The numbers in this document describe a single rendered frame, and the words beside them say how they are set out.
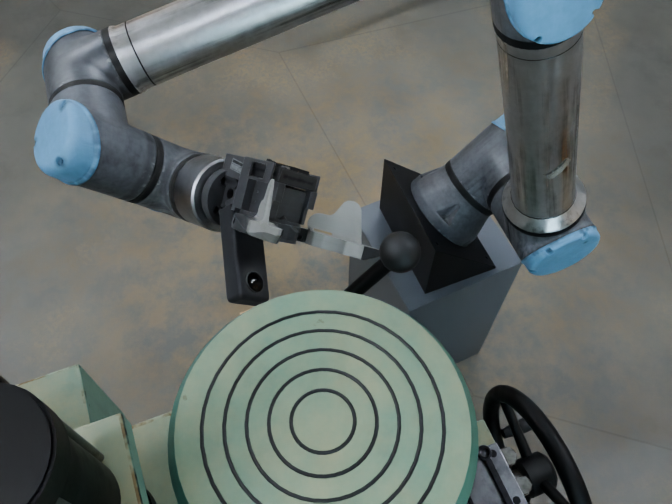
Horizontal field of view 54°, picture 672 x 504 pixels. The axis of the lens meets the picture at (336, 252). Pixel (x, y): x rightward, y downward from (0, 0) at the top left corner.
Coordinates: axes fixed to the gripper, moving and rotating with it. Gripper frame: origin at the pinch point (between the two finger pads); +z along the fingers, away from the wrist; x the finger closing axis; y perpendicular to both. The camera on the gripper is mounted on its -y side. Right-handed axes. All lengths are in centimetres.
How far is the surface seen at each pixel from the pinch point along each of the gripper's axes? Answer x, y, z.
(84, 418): -19.1, -19.0, -5.9
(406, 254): -5.3, 2.1, 12.7
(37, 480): -36.5, -7.8, 23.4
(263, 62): 114, 52, -174
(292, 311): -19.9, -2.4, 16.7
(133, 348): 59, -54, -128
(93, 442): -29.9, -10.7, 15.1
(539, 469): 50, -26, 5
